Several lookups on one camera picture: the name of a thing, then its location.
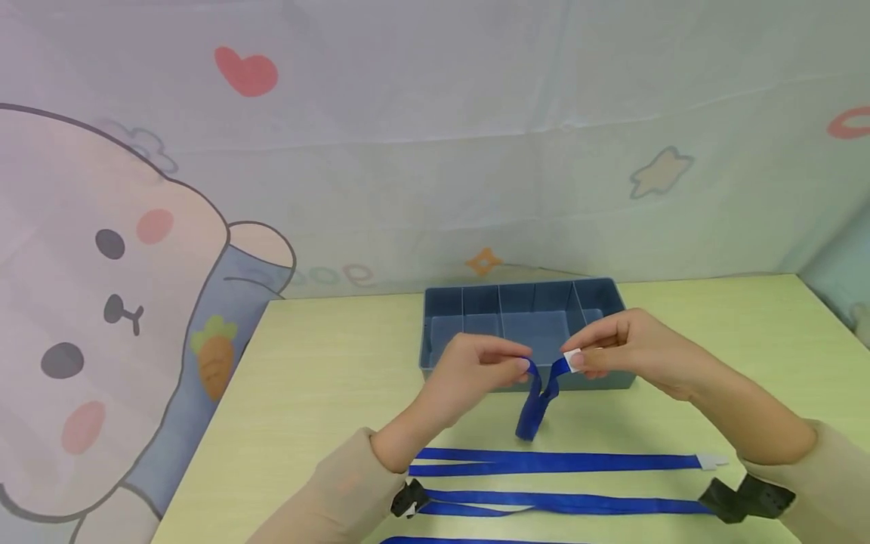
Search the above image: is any person's left hand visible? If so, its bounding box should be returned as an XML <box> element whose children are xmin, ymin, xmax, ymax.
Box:
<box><xmin>410</xmin><ymin>332</ymin><xmax>535</xmax><ymax>440</ymax></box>

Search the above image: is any person's right hand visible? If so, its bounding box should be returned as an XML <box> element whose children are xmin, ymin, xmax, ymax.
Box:
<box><xmin>561</xmin><ymin>308</ymin><xmax>714</xmax><ymax>402</ymax></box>

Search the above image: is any blue lanyard strap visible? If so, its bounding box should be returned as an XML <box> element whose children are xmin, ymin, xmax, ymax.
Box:
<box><xmin>514</xmin><ymin>349</ymin><xmax>586</xmax><ymax>443</ymax></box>
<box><xmin>413</xmin><ymin>488</ymin><xmax>714</xmax><ymax>518</ymax></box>
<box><xmin>379</xmin><ymin>536</ymin><xmax>578</xmax><ymax>544</ymax></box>

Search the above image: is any person's left forearm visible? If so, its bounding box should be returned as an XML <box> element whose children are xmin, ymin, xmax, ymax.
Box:
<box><xmin>245</xmin><ymin>412</ymin><xmax>446</xmax><ymax>544</ymax></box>

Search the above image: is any person's right forearm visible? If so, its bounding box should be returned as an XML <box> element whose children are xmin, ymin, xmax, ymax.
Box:
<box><xmin>680</xmin><ymin>354</ymin><xmax>870</xmax><ymax>544</ymax></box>

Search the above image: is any blue divided plastic tray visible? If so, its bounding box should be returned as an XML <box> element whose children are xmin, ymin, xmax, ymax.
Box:
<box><xmin>419</xmin><ymin>277</ymin><xmax>637</xmax><ymax>393</ymax></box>

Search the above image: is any black wrist band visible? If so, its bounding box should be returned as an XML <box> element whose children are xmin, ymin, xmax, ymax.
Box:
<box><xmin>697</xmin><ymin>473</ymin><xmax>797</xmax><ymax>525</ymax></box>
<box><xmin>390</xmin><ymin>478</ymin><xmax>431</xmax><ymax>519</ymax></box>

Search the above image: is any blue lanyard with white clip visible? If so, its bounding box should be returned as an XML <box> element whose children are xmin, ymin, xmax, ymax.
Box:
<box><xmin>408</xmin><ymin>447</ymin><xmax>730</xmax><ymax>478</ymax></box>

